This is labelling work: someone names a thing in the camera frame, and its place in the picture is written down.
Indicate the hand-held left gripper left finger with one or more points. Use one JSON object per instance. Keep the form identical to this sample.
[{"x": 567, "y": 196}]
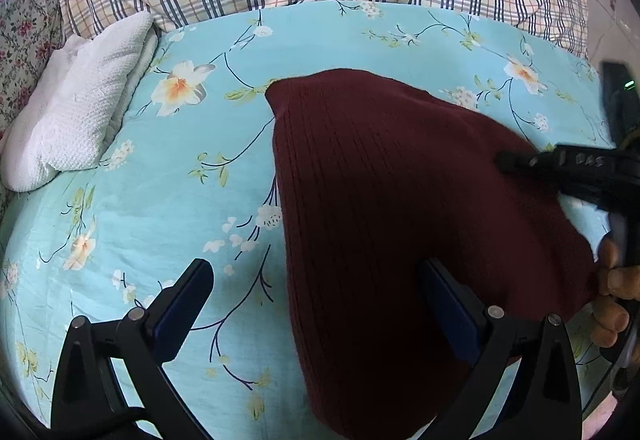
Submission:
[{"x": 175, "y": 315}]

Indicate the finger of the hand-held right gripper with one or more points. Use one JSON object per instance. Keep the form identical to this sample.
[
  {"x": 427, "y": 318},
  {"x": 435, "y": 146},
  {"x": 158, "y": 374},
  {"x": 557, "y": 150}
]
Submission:
[{"x": 525, "y": 162}]

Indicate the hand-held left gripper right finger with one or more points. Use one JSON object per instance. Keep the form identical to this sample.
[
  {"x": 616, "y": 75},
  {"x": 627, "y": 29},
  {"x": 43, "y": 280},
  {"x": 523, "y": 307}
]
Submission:
[{"x": 450, "y": 312}]

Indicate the maroon knit sweater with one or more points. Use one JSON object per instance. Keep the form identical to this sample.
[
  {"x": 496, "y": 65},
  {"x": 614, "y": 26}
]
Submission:
[{"x": 375, "y": 200}]

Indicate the person's right hand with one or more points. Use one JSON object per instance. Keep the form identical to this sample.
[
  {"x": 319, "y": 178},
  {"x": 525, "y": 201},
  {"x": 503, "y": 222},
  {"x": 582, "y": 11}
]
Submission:
[{"x": 617, "y": 280}]

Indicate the turquoise floral bedsheet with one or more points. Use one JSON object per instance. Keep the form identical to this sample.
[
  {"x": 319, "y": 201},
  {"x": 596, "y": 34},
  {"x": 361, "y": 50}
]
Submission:
[{"x": 190, "y": 160}]

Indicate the white folded towel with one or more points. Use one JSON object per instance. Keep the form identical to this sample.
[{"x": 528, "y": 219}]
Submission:
[{"x": 75, "y": 110}]

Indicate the pink floral cloth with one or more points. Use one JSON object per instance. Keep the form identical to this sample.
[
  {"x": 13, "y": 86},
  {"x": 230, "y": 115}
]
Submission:
[{"x": 25, "y": 35}]

